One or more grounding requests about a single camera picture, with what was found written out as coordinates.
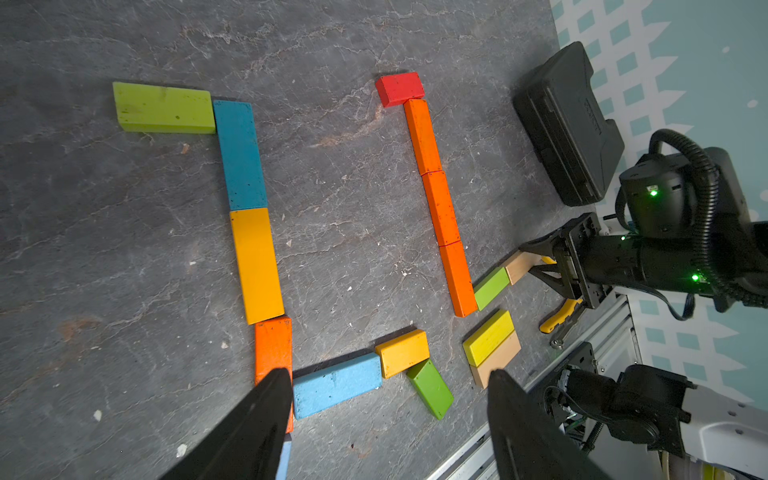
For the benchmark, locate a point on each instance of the lime green small block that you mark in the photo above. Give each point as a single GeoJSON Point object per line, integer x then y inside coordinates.
{"type": "Point", "coordinates": [159, 109]}

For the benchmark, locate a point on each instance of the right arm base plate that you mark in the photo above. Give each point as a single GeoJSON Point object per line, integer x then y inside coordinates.
{"type": "Point", "coordinates": [579, 356]}

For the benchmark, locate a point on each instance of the light blue block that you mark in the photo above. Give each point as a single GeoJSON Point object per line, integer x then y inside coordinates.
{"type": "Point", "coordinates": [281, 473]}

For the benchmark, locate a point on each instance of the yellow-green wide block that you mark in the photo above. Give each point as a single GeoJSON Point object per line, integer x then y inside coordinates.
{"type": "Point", "coordinates": [488, 337]}

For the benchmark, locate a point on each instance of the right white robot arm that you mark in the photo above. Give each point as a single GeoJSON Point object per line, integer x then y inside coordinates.
{"type": "Point", "coordinates": [686, 229]}

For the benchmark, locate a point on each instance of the small orange-yellow block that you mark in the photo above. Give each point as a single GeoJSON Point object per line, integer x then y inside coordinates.
{"type": "Point", "coordinates": [403, 352]}

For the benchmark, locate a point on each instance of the teal long block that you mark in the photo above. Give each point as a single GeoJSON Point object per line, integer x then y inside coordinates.
{"type": "Point", "coordinates": [238, 143]}

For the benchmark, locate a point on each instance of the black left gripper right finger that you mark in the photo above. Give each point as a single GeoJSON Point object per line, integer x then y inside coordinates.
{"type": "Point", "coordinates": [526, 443]}

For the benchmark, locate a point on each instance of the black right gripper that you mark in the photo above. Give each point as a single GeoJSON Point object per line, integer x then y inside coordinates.
{"type": "Point", "coordinates": [568, 246]}

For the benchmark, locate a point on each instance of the orange long block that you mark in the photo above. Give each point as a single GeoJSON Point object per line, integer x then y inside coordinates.
{"type": "Point", "coordinates": [272, 347]}

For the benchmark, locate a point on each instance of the tan long block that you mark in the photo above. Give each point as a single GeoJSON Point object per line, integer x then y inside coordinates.
{"type": "Point", "coordinates": [519, 264]}

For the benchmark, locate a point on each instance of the blue long block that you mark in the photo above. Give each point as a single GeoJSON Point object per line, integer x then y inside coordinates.
{"type": "Point", "coordinates": [323, 389]}

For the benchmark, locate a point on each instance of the yellow-orange long block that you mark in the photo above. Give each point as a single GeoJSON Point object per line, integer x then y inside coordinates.
{"type": "Point", "coordinates": [257, 265]}

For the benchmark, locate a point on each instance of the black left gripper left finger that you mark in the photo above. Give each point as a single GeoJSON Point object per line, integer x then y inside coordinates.
{"type": "Point", "coordinates": [247, 443]}

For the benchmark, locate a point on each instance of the yellow black pliers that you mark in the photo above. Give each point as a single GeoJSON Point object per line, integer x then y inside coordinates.
{"type": "Point", "coordinates": [559, 324]}

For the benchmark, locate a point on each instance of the black plastic tool case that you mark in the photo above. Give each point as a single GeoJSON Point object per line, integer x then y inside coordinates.
{"type": "Point", "coordinates": [578, 147]}

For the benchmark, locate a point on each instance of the red block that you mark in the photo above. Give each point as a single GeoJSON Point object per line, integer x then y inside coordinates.
{"type": "Point", "coordinates": [397, 89]}

